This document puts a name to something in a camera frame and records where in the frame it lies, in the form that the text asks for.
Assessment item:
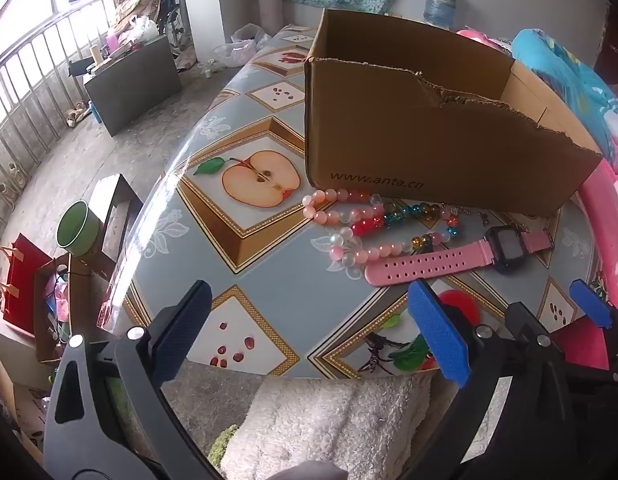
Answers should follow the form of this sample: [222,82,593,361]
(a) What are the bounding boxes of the metal window railing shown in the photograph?
[0,0,120,221]

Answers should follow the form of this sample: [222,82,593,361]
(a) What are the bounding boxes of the beige slippers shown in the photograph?
[64,102,92,128]

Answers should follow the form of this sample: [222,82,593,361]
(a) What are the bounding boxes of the pink blanket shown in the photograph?
[576,110,618,311]

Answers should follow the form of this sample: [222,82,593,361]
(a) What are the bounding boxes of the blue printed blanket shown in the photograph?
[511,27,618,161]

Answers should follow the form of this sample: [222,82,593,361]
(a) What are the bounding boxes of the brown cardboard box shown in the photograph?
[303,7,604,216]

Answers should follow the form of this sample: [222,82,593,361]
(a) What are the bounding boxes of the pink bead bracelet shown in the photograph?
[301,187,384,227]

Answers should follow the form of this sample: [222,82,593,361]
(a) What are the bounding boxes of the wheelchair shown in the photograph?
[156,0,187,48]

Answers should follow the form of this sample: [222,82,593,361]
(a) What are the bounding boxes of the white fluffy garment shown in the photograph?
[221,372,434,480]

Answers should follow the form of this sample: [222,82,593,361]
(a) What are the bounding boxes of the pink wrist watch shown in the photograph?
[364,225,554,288]

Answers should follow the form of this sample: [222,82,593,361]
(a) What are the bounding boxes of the blue water bottle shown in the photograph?
[423,0,460,28]

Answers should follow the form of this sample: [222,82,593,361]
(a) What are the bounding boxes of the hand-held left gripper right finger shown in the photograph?
[408,279,576,480]

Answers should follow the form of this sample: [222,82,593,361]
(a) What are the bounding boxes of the red paper bag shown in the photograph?
[0,232,54,336]

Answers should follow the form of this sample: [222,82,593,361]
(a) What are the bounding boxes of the grey cabinet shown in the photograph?
[83,35,184,137]

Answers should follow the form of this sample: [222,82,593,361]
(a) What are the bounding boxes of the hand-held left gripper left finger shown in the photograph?
[43,280,222,480]

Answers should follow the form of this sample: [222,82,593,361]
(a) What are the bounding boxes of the white plastic bag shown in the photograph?
[211,22,272,68]

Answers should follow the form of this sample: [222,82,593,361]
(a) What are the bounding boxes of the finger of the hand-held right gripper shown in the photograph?
[570,280,618,361]
[564,364,618,396]

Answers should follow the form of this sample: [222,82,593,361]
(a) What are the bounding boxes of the pile of beige bags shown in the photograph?
[106,0,174,56]

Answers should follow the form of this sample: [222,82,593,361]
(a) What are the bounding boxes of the green cup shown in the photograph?
[57,201,106,260]

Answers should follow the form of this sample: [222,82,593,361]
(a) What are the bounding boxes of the colourful bead bracelet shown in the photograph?
[328,201,464,281]

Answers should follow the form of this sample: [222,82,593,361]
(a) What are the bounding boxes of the pink pillow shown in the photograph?
[456,27,510,53]

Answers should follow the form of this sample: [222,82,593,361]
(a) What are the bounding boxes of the open floor cardboard box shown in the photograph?
[33,255,97,365]

